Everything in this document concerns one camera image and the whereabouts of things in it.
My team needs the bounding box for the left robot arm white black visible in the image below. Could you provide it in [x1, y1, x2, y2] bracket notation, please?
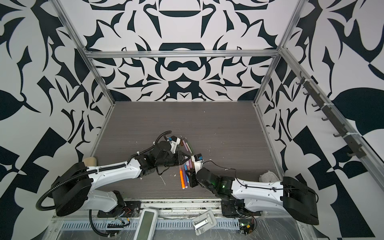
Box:
[36, 140, 192, 217]

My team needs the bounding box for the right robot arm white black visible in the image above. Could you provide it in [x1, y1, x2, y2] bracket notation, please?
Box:
[187, 168, 319, 226]

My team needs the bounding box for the blue highlighter pen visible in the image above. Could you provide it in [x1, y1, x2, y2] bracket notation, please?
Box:
[184, 163, 190, 186]

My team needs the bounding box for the orange highlighter pen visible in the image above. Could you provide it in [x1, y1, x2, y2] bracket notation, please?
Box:
[179, 166, 186, 190]

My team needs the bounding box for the white round timer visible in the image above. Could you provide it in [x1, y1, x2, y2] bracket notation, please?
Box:
[259, 171, 280, 183]

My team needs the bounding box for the beige sponge block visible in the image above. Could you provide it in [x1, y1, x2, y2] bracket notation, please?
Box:
[82, 157, 98, 167]

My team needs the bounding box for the white handheld tablet device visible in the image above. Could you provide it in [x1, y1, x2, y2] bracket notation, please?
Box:
[134, 208, 159, 240]

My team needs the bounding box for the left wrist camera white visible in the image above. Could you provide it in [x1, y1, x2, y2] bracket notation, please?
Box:
[168, 136, 181, 154]

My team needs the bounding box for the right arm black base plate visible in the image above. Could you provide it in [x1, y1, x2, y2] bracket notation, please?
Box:
[221, 200, 261, 218]

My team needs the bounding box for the grey metal bracket box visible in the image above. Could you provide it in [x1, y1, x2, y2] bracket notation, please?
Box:
[192, 210, 218, 236]

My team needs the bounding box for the aluminium frame front rail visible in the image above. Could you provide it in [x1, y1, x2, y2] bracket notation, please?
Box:
[52, 196, 308, 221]

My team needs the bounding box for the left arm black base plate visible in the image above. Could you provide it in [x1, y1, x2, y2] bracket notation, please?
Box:
[97, 201, 141, 218]

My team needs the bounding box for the black corrugated cable hose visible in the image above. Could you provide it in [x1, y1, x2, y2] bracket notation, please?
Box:
[35, 163, 127, 212]

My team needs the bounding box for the aluminium frame back beam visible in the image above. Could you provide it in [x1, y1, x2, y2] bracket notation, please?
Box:
[85, 50, 278, 59]

